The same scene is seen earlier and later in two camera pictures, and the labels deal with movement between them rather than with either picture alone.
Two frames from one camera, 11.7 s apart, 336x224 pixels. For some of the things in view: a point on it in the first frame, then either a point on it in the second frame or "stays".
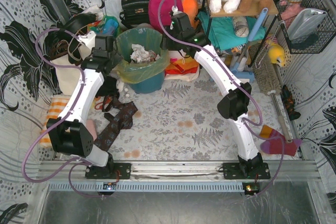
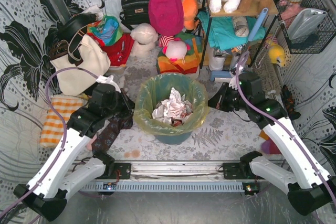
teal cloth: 221,30 stays
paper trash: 139,55 → 175,110
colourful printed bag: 108,25 stays
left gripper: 76,21 → 125,102
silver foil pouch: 304,23 stays
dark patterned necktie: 122,120 stays
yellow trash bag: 151,39 → 153,91
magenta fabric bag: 167,5 stays
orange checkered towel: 56,105 stays
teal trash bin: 153,84 → 173,139
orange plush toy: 190,5 stays
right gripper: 177,20 → 219,100
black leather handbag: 135,10 stays
